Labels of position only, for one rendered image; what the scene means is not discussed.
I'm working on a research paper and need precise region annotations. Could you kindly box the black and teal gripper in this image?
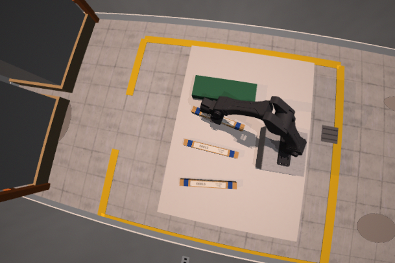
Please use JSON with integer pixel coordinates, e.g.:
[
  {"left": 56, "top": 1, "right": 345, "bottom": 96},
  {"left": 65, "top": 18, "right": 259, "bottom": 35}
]
[{"left": 210, "top": 116, "right": 224, "bottom": 125}]

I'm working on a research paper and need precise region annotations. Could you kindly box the orange welding electrode pack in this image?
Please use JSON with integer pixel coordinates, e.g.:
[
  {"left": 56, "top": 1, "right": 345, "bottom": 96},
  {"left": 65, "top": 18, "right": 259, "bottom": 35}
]
[{"left": 180, "top": 178, "right": 237, "bottom": 189}]

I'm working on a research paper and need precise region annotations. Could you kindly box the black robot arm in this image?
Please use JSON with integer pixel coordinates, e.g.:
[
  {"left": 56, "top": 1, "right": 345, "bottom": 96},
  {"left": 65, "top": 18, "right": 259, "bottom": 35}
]
[{"left": 200, "top": 96, "right": 307, "bottom": 166}]

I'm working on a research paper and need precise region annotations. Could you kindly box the brown cardboard box with blue bands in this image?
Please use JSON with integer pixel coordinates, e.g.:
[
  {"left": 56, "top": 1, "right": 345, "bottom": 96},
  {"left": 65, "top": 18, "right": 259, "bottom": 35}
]
[{"left": 183, "top": 139, "right": 239, "bottom": 158}]

